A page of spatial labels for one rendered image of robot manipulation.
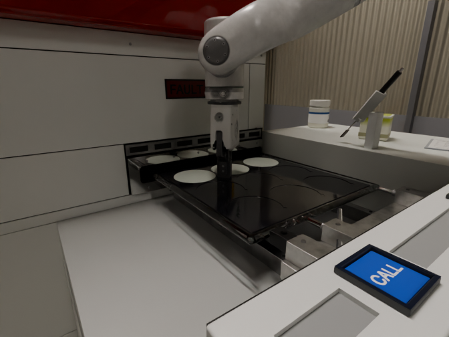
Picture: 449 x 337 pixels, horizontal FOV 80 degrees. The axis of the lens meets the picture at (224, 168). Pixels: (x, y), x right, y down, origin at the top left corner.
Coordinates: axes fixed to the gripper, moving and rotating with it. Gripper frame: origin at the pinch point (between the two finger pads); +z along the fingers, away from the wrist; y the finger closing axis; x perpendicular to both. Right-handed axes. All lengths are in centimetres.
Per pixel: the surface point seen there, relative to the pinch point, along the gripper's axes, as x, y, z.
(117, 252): 14.3, -23.0, 10.0
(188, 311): -2.7, -32.6, 10.0
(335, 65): -53, 219, -38
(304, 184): -18.4, -1.6, 2.0
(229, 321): -11.2, -45.8, -4.0
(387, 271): -22.6, -38.6, -4.4
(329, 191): -23.1, -4.5, 2.0
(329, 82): -49, 222, -22
